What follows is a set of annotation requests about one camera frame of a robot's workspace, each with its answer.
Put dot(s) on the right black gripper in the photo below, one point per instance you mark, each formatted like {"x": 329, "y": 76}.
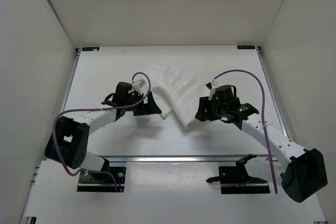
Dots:
{"x": 203, "y": 114}

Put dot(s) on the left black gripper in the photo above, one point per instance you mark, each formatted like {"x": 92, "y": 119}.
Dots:
{"x": 150, "y": 107}

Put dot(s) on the white skirt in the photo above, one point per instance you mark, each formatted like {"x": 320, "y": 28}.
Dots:
{"x": 176, "y": 92}

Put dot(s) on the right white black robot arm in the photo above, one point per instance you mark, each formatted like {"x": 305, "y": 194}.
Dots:
{"x": 299, "y": 171}

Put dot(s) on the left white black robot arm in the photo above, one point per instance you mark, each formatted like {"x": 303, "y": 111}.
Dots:
{"x": 68, "y": 142}

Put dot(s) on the right blue corner label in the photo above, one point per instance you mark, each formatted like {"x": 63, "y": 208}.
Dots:
{"x": 245, "y": 47}

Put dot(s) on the blue corner label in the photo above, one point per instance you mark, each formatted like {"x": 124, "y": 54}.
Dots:
{"x": 90, "y": 49}
{"x": 245, "y": 47}

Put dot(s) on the left blue corner label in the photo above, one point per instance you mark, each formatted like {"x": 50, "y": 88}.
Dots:
{"x": 90, "y": 49}

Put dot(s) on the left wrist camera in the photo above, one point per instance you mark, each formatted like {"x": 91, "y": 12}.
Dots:
{"x": 139, "y": 86}

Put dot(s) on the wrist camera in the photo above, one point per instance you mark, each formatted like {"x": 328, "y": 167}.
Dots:
{"x": 139, "y": 86}
{"x": 212, "y": 87}

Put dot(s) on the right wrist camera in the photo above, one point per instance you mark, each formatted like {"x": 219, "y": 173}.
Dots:
{"x": 212, "y": 87}

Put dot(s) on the aluminium table frame rail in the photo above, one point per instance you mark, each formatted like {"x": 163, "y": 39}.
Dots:
{"x": 174, "y": 159}

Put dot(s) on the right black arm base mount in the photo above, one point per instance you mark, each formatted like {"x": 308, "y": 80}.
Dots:
{"x": 234, "y": 179}

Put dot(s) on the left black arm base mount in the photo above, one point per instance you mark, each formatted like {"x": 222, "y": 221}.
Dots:
{"x": 103, "y": 183}

